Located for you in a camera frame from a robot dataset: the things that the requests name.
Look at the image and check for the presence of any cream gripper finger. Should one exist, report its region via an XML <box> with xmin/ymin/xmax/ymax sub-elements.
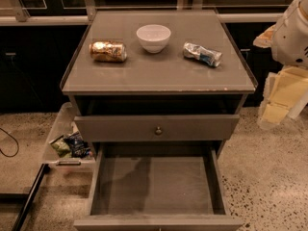
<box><xmin>253</xmin><ymin>25</ymin><xmax>274</xmax><ymax>48</ymax></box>
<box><xmin>257</xmin><ymin>66</ymin><xmax>308</xmax><ymax>130</ymax></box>

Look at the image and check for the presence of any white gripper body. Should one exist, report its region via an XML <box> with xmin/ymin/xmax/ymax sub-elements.
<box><xmin>271</xmin><ymin>7</ymin><xmax>308</xmax><ymax>67</ymax></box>

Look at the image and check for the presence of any silver blue redbull can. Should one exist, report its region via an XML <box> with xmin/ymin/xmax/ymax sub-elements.
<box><xmin>183</xmin><ymin>42</ymin><xmax>222</xmax><ymax>67</ymax></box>

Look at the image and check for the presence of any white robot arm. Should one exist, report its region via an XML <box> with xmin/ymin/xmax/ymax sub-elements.
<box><xmin>253</xmin><ymin>0</ymin><xmax>308</xmax><ymax>130</ymax></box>

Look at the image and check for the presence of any grey drawer cabinet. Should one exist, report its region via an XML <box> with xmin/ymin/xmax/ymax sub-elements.
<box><xmin>59</xmin><ymin>9</ymin><xmax>259</xmax><ymax>231</ymax></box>

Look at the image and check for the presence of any brass drawer knob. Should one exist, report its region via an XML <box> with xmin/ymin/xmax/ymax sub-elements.
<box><xmin>155</xmin><ymin>126</ymin><xmax>163</xmax><ymax>136</ymax></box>

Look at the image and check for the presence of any gold crushed can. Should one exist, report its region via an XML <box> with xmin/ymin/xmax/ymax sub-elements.
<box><xmin>90</xmin><ymin>40</ymin><xmax>127</xmax><ymax>63</ymax></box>

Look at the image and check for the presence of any grey open lower drawer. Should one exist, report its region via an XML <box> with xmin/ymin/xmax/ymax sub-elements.
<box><xmin>74</xmin><ymin>142</ymin><xmax>243</xmax><ymax>231</ymax></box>

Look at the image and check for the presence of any grey upper drawer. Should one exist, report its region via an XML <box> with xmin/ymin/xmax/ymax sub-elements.
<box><xmin>73</xmin><ymin>99</ymin><xmax>241</xmax><ymax>143</ymax></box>

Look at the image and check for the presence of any metal window railing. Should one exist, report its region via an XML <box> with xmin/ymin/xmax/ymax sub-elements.
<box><xmin>1</xmin><ymin>0</ymin><xmax>293</xmax><ymax>25</ymax></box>

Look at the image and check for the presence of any white ceramic bowl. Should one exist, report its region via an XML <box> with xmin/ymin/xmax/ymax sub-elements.
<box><xmin>136</xmin><ymin>24</ymin><xmax>171</xmax><ymax>53</ymax></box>

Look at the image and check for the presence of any dark blue snack bag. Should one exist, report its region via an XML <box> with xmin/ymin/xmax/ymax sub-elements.
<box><xmin>64</xmin><ymin>132</ymin><xmax>92</xmax><ymax>158</ymax></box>

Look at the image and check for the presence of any clear plastic storage bin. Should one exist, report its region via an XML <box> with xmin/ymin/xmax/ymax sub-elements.
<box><xmin>42</xmin><ymin>102</ymin><xmax>95</xmax><ymax>172</ymax></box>

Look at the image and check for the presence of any green snack bag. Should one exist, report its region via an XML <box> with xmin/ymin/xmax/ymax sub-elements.
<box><xmin>50</xmin><ymin>137</ymin><xmax>71</xmax><ymax>158</ymax></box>

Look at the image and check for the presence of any black floor cable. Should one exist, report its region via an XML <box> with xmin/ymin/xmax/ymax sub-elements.
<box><xmin>0</xmin><ymin>127</ymin><xmax>20</xmax><ymax>158</ymax></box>

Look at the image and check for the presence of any black metal floor frame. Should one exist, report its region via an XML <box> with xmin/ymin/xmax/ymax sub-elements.
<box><xmin>0</xmin><ymin>164</ymin><xmax>50</xmax><ymax>231</ymax></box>

